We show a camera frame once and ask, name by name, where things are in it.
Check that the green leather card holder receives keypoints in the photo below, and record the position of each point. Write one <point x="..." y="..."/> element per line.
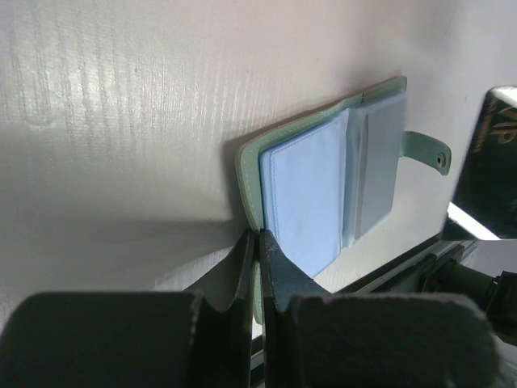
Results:
<point x="300" y="180"/>

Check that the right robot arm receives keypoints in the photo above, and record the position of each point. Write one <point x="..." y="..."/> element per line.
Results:
<point x="495" y="296"/>

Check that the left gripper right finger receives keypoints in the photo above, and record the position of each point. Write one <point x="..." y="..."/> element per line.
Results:
<point x="383" y="343"/>

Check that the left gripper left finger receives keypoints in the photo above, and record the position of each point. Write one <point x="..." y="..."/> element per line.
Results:
<point x="200" y="337"/>

